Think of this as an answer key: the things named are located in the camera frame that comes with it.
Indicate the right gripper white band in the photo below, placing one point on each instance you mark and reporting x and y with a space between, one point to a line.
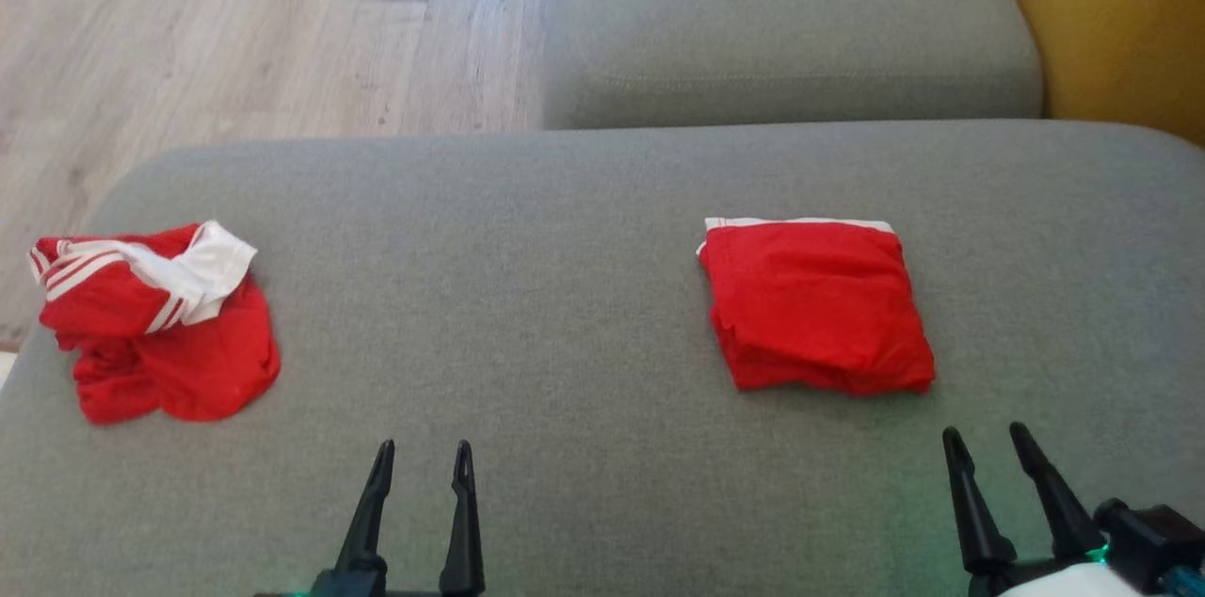
1054 583

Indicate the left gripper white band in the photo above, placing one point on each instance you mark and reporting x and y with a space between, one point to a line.
424 594

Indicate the red white basketball jersey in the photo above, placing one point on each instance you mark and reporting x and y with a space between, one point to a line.
188 362

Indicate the red garment white trim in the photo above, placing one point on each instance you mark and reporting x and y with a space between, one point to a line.
810 305

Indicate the large grey sofa chaise cushion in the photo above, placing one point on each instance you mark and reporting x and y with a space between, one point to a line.
565 296

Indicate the long yellow sofa back cushion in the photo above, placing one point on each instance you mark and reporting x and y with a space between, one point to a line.
1130 13

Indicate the grey sofa seat cushion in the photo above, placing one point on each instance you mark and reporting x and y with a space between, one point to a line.
781 23

